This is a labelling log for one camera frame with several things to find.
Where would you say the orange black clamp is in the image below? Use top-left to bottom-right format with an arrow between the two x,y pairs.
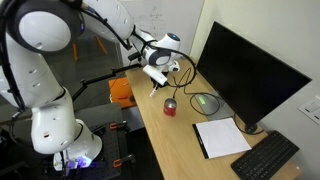
112,153 -> 137,169
109,120 -> 130,131

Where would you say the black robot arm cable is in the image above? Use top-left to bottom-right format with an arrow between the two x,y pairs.
0,0 -> 198,88

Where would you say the grey monitor stand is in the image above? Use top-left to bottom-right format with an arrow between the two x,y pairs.
194,92 -> 236,122

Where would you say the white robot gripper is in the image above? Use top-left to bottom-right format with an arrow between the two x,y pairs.
142,64 -> 169,90

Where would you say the thin black cable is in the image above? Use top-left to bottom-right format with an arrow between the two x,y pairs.
232,113 -> 268,136

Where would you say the red cup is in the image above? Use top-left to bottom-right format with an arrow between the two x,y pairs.
162,97 -> 178,118

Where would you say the black cable with plug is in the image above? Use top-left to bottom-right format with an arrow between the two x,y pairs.
166,58 -> 201,101

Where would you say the white wall outlet plate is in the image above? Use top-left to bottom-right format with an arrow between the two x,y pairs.
297,95 -> 320,126

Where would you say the black keyboard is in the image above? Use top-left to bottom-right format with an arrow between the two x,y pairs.
230,130 -> 301,180

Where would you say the orange box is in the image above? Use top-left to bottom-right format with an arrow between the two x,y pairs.
107,76 -> 138,110

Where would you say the green sticker on stand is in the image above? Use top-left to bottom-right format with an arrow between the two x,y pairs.
196,95 -> 208,105

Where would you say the orange pole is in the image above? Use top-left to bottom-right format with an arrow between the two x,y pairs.
71,42 -> 80,63
95,35 -> 110,56

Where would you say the whiteboard with diagram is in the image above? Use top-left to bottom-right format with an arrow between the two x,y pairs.
119,0 -> 205,65

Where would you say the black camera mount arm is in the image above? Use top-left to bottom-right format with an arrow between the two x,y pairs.
71,62 -> 143,101

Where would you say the white notepad with black spine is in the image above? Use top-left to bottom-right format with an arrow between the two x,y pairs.
191,117 -> 253,160

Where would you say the looped black cable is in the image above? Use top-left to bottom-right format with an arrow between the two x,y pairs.
188,92 -> 222,117

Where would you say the black computer monitor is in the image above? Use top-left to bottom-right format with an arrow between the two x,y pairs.
195,21 -> 313,129

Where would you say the black perforated robot table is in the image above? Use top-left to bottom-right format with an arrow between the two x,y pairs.
49,102 -> 136,180

